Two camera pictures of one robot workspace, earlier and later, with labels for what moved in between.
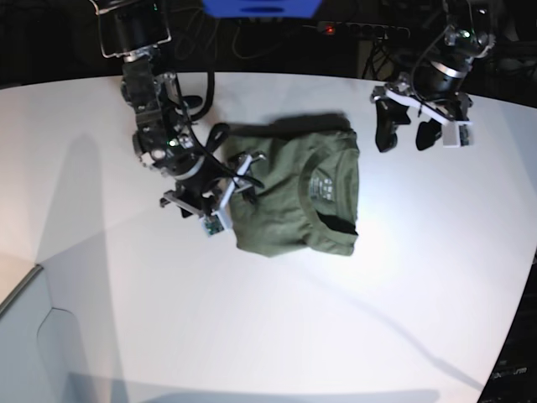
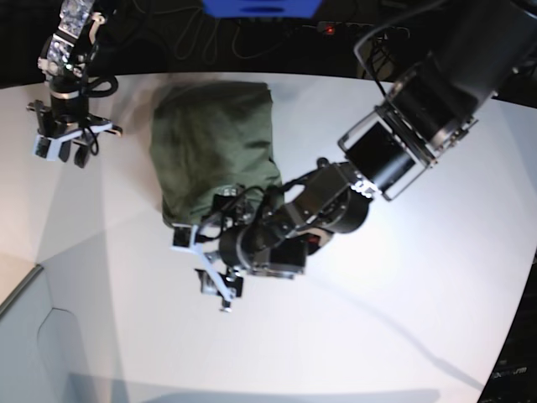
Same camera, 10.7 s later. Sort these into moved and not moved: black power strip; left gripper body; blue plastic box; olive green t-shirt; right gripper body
Moved: olive green t-shirt; right gripper body; left gripper body
Not moved: blue plastic box; black power strip
